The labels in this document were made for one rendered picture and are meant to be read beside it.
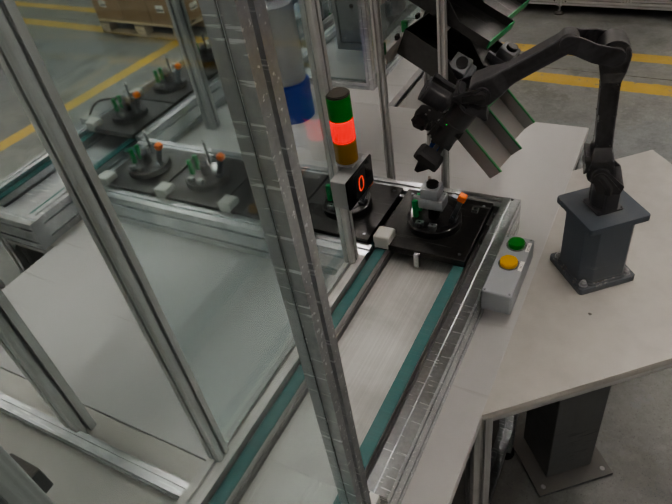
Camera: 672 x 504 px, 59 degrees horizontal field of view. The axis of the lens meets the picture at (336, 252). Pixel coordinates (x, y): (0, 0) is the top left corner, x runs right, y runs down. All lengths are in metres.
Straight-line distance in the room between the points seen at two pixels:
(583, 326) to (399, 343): 0.43
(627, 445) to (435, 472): 1.22
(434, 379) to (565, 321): 0.40
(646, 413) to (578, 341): 1.03
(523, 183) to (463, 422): 0.86
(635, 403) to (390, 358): 1.32
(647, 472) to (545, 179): 1.03
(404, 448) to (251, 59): 0.86
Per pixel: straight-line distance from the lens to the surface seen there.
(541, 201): 1.82
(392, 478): 1.11
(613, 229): 1.44
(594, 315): 1.50
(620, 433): 2.37
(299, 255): 0.49
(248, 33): 0.40
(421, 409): 1.18
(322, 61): 1.19
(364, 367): 1.31
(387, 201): 1.64
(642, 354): 1.45
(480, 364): 1.37
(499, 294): 1.38
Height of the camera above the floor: 1.94
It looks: 40 degrees down
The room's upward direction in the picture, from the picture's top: 11 degrees counter-clockwise
